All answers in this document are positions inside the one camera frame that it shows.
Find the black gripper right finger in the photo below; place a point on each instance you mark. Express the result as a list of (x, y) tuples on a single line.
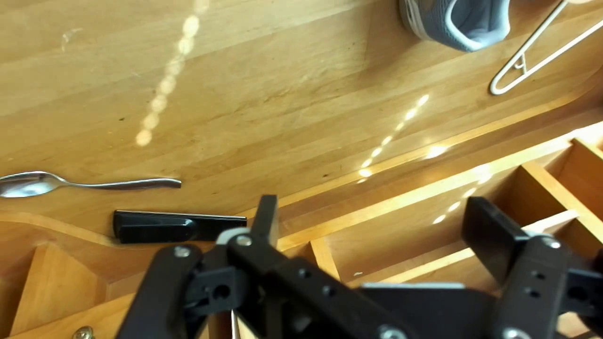
[(533, 282)]

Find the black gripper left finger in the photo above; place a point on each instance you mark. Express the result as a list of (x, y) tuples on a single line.
[(294, 282)]

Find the black stapler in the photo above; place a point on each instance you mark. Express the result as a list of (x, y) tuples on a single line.
[(162, 226)]

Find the wooden roll-top desk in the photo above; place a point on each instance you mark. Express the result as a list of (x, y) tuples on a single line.
[(283, 94)]

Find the shiny round drawer knob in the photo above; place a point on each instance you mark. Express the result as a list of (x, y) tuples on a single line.
[(81, 333)]

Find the grey blue running shoe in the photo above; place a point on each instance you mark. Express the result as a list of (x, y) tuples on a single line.
[(464, 24)]

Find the silver metal spoon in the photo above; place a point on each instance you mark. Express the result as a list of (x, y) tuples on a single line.
[(25, 182)]

